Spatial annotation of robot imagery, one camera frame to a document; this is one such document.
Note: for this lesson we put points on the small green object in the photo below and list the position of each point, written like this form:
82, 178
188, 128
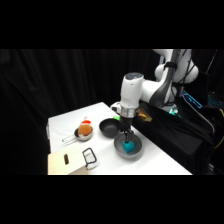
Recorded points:
116, 117

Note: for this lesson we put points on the black curtain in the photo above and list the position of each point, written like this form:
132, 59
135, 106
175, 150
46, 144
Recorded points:
33, 100

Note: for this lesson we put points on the black bowl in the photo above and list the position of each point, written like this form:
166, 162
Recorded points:
109, 128

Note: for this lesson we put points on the small green light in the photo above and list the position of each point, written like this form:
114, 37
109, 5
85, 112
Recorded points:
172, 111

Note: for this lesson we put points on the grey metal bowl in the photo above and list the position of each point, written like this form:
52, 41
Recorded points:
137, 150

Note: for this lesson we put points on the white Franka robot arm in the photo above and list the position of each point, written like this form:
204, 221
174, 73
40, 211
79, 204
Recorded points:
131, 90

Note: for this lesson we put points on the blue cube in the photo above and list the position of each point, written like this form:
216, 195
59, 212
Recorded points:
128, 146

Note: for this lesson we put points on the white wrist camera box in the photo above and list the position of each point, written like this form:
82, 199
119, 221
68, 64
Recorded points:
115, 107

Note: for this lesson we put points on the black draped robot stand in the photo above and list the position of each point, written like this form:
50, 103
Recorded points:
173, 136

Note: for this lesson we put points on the black and white clip frame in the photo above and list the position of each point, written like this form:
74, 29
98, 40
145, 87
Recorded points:
90, 158

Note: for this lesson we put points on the light wooden box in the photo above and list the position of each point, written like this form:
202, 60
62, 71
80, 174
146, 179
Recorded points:
66, 162

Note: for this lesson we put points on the small silver pot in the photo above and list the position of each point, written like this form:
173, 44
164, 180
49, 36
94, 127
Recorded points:
81, 135

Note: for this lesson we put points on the orange plush toy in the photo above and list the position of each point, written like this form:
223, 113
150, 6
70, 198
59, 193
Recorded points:
85, 129

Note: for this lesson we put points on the gold wrist camera bracket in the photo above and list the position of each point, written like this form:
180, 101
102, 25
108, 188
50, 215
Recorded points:
144, 116

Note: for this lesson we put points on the blue lit device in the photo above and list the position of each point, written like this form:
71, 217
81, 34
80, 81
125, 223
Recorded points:
192, 98

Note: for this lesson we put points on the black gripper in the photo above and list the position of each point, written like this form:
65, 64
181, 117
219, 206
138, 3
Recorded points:
126, 124

